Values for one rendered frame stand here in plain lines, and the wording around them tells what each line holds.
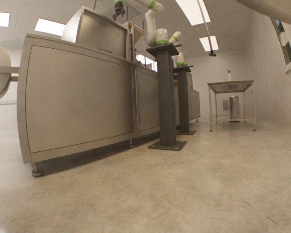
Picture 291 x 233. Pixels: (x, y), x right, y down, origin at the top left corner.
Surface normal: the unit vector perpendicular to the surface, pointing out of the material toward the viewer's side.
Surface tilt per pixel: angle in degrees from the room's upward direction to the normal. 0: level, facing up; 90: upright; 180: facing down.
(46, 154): 90
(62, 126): 90
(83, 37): 90
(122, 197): 0
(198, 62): 90
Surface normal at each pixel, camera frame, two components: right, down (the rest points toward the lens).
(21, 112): 0.82, -0.02
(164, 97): -0.49, 0.06
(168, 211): -0.05, -1.00
